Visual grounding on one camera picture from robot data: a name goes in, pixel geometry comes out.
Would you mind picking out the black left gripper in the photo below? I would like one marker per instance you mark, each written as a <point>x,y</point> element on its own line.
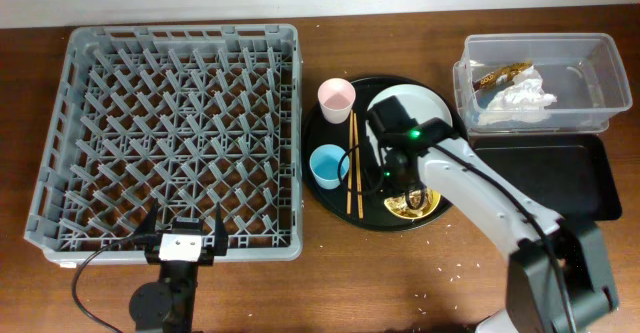
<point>148,229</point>

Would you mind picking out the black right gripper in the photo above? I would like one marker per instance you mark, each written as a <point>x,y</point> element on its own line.
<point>397,191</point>

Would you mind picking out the yellow bowl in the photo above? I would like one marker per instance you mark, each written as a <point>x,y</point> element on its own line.
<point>421,203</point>

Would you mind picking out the blue plastic cup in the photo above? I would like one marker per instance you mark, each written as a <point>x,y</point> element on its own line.
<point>328,166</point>

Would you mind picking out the pink plastic cup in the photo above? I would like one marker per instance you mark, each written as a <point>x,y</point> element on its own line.
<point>336,97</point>

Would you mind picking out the white paper napkin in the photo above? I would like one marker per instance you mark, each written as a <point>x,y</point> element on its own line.
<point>523,101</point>

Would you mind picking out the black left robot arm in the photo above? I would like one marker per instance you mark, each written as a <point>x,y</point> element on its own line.
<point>167,304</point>

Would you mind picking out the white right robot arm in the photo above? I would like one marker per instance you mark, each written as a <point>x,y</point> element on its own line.
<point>559,278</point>

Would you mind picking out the grey dishwasher rack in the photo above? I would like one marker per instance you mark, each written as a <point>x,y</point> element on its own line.
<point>197,122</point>

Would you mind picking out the clear plastic waste bin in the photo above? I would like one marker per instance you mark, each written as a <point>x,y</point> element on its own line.
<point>583,70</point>

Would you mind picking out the round black tray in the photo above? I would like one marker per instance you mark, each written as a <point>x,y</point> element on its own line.
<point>317,131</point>

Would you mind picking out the wooden chopstick right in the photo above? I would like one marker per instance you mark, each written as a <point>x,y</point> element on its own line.
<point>358,168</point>

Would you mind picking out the wooden chopstick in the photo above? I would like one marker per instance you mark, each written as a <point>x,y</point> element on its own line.
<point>358,168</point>
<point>349,174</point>

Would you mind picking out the wooden chopstick left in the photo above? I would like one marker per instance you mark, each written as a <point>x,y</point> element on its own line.
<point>349,174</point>

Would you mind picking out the white round plate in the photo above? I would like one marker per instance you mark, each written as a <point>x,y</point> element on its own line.
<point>421,103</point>

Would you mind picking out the gold snack wrapper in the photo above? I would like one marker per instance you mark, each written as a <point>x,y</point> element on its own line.
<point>500,76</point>

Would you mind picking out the black rectangular tray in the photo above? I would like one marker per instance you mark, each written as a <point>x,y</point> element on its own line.
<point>570,174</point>

